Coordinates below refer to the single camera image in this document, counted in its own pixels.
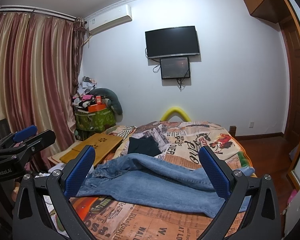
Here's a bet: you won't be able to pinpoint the white air conditioner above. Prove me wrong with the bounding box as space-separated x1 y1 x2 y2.
86 4 132 37

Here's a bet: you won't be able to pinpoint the yellow foam tube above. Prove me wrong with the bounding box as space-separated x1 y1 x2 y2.
160 107 191 122

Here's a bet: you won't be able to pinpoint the orange box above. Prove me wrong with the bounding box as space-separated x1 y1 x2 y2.
88 103 107 113

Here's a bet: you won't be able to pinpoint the wall mounted black television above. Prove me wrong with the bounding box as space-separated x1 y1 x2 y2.
145 26 200 59

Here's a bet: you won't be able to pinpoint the wooden bed post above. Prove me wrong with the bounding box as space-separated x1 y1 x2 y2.
229 125 237 137

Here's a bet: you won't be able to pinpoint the black folded garment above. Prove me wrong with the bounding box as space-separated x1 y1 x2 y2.
127 136 161 157

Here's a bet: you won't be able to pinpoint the blue denim jeans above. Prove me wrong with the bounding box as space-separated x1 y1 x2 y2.
75 153 256 218

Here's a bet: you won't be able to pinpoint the pink striped curtain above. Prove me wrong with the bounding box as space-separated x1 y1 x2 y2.
0 12 85 161

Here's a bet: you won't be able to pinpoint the small black wall monitor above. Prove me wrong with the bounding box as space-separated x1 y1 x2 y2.
160 57 191 80

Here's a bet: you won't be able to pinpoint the newspaper print bed blanket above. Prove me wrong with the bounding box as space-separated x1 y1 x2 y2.
71 121 254 239

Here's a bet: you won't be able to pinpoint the green storage bag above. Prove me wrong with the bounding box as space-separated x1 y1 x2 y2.
75 108 116 141

